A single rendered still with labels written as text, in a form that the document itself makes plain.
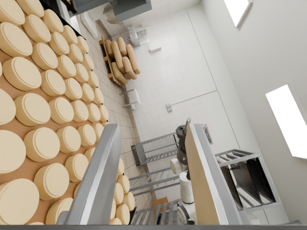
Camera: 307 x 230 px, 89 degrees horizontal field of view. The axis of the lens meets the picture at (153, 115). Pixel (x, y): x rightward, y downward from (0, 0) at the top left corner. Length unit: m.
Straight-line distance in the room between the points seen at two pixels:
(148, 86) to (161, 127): 1.28
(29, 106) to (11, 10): 0.16
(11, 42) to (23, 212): 0.23
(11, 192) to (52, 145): 0.08
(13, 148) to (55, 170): 0.07
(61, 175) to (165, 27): 5.33
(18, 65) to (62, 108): 0.09
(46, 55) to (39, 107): 0.12
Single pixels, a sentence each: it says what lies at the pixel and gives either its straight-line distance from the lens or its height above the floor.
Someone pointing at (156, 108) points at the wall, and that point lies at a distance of 4.48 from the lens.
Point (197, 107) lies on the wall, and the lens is 4.48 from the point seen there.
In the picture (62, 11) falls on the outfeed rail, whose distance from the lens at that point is 0.64.
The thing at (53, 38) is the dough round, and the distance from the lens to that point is 0.45.
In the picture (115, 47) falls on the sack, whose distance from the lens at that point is 4.19.
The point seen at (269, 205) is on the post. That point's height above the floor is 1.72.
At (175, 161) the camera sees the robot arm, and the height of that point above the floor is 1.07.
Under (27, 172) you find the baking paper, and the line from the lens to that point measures 0.29.
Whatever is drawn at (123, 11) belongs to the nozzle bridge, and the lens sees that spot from 0.78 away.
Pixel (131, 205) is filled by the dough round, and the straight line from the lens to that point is 0.54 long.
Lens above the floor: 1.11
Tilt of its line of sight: 6 degrees down
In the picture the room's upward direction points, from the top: 72 degrees clockwise
